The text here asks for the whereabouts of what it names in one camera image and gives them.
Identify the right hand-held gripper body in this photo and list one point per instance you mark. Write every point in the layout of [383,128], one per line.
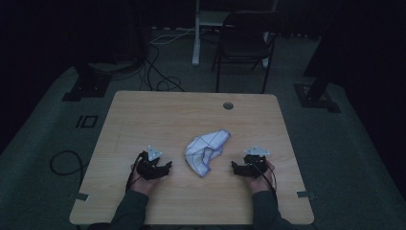
[253,166]

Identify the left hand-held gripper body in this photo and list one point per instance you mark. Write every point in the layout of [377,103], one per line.
[148,167]

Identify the white blue-checked cloth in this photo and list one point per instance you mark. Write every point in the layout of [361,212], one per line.
[204,150]

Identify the person's left hand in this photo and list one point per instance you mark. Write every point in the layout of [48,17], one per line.
[143,186]

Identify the grey tape strip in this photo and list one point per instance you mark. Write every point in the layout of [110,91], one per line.
[305,194]
[79,196]

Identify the round grey table grommet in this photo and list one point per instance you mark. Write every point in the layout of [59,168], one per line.
[228,105]

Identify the black folding chair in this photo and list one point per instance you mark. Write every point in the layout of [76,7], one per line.
[245,44]

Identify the black stand with base plate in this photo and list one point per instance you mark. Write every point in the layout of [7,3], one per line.
[314,96]
[87,86]

